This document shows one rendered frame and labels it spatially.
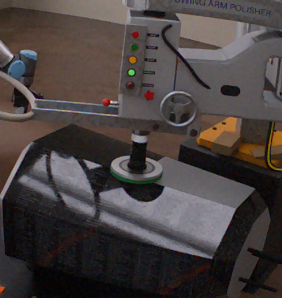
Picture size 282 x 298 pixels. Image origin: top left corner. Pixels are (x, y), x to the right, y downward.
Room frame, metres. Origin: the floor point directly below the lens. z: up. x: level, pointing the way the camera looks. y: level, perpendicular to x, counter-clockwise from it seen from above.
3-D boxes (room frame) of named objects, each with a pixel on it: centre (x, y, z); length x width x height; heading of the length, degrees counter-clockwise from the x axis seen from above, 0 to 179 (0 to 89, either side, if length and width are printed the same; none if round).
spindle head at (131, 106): (2.32, -0.07, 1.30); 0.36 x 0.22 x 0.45; 95
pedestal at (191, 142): (3.03, -0.60, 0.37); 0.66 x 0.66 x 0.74; 59
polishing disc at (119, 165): (2.32, 0.01, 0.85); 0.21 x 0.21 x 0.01
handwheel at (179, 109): (2.21, -0.12, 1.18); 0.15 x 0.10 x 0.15; 95
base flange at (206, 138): (3.03, -0.60, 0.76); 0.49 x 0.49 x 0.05; 59
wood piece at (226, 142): (2.84, -0.43, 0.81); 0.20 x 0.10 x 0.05; 157
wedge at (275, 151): (2.79, -0.66, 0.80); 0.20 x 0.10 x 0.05; 100
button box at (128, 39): (2.20, 0.07, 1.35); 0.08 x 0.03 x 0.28; 95
